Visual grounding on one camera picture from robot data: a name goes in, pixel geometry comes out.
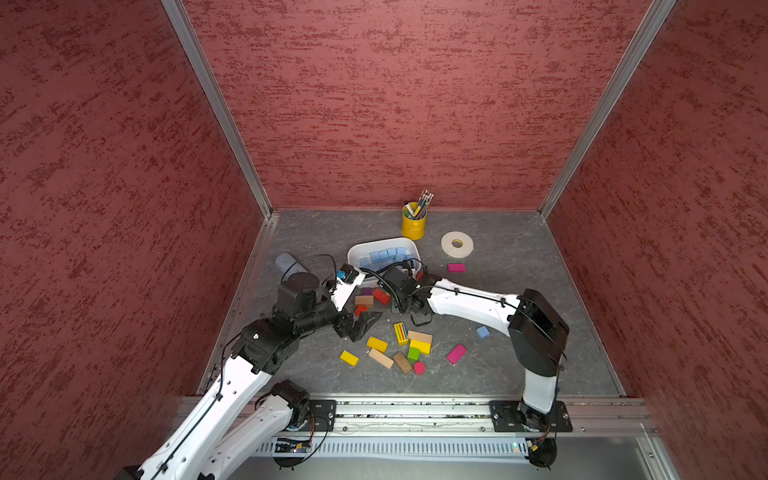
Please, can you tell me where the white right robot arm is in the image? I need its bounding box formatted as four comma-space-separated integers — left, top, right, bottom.
378, 268, 570, 433

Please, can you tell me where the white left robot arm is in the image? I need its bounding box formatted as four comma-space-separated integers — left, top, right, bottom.
117, 264, 366, 479

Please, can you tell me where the tan block left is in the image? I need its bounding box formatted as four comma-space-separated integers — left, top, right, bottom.
355, 295, 374, 307

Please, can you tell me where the yellow block centre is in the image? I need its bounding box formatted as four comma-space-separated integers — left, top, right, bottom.
366, 336, 388, 354

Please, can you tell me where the red flat block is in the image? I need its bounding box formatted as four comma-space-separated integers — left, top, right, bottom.
373, 288, 391, 306

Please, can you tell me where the yellow block front left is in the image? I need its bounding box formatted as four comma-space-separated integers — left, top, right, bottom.
340, 350, 359, 367

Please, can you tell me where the natural wood long block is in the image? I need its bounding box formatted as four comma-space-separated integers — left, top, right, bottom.
368, 348, 394, 369

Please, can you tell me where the striped yellow block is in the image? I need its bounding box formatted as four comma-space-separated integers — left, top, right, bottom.
394, 323, 408, 346

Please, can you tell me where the magenta flat block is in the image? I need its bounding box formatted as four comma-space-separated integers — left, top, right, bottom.
446, 263, 466, 273

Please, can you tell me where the tan wood block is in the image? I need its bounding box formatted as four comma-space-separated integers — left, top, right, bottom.
408, 330, 433, 344

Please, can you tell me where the dark wood block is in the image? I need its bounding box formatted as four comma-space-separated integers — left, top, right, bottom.
392, 352, 413, 375

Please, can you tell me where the yellow block beside green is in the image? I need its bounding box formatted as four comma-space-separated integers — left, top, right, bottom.
410, 340, 431, 355

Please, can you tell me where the white tape roll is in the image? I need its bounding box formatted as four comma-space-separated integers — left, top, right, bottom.
440, 231, 474, 259

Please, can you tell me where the white rectangular bowl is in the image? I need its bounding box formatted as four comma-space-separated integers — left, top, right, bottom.
346, 237, 423, 274

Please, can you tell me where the yellow metal pencil bucket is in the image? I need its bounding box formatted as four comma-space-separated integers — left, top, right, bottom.
401, 206, 426, 241

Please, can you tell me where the bundle of pencils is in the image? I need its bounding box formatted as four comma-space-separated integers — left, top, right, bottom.
404, 190, 434, 220

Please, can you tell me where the magenta block front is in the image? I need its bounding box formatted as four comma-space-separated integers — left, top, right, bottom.
446, 344, 467, 365

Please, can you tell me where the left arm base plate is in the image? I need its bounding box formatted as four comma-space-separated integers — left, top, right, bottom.
286, 399, 338, 435

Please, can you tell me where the aluminium front rail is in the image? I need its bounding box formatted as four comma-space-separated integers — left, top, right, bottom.
170, 394, 655, 436

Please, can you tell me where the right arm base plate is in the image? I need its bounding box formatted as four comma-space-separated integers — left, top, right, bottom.
488, 400, 573, 435

